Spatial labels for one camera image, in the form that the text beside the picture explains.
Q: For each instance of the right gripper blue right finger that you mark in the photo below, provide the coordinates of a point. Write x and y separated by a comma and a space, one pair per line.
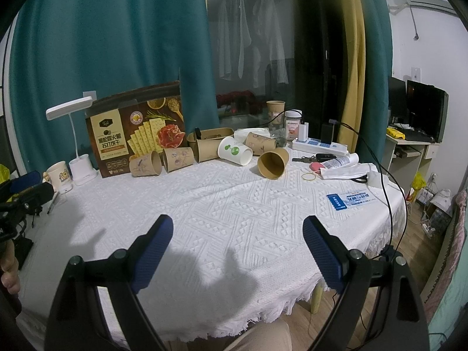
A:
327, 251

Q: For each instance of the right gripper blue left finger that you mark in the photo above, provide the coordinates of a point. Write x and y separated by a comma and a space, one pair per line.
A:
146, 252

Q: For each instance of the plain kraft paper cup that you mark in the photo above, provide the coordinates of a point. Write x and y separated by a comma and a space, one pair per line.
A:
207, 149

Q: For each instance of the kraft cup lying leftmost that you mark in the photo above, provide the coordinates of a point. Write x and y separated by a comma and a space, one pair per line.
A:
146, 165

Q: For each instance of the kraft cup lying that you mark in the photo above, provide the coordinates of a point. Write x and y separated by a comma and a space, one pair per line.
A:
177, 158
260, 144
146, 165

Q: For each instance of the kraft cup open mouth front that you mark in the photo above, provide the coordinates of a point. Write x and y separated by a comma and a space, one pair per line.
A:
272, 164

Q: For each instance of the kraft cup lying behind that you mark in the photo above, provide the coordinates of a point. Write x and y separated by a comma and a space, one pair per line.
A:
260, 144

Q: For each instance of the white cup green dots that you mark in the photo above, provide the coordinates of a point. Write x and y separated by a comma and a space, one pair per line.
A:
234, 151

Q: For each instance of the upright kraft cup back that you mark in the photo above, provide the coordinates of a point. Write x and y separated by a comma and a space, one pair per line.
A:
275, 111

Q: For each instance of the person left hand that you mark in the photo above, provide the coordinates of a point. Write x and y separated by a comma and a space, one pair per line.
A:
9, 266

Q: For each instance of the blue white leaflet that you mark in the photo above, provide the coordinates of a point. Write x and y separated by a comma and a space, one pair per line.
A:
346, 200

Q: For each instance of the cream cartoon mug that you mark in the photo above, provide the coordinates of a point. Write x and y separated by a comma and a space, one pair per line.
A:
59, 177

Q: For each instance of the white desk lamp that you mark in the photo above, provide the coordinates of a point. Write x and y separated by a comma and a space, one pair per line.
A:
81, 167

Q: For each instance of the yellow rubber band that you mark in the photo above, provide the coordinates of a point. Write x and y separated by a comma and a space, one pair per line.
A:
309, 176

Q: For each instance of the white textured tablecloth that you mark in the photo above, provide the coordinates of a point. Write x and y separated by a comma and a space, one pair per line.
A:
237, 254

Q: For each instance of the black car key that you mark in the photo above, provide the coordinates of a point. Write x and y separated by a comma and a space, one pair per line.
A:
324, 157

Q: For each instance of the white tube bottle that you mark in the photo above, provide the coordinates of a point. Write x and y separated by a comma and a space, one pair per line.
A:
342, 161

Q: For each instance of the white power strip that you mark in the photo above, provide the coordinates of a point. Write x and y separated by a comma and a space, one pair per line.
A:
313, 146

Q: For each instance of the white desk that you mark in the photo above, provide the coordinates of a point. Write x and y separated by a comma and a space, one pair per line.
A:
404, 159

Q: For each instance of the white charger adapter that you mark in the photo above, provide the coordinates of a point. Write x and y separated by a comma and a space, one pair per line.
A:
303, 132

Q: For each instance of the yellow teal curtain right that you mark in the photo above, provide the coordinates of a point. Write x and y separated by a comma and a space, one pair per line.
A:
369, 54

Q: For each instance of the brown cracker box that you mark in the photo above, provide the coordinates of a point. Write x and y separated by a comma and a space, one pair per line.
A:
131, 124

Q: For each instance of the clear jar white lid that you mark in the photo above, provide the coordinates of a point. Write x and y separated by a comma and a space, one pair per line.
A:
293, 118

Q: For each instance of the kraft paper tray box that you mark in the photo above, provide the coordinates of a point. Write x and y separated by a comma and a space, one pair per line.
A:
207, 134

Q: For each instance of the black monitor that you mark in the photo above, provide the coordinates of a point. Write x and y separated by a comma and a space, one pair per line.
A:
427, 109

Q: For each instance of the teal curtain left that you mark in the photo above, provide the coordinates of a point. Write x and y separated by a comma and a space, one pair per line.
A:
63, 48

